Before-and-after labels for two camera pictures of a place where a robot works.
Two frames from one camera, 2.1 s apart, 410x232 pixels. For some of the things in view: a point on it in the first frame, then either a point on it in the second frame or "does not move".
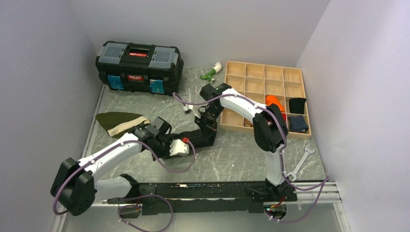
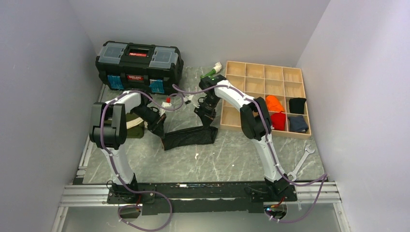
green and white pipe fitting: x=218 y=66 does not move
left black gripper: x=166 y=154 -> x=157 y=126
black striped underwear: x=200 y=137 does not move
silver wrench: x=295 y=170 does not move
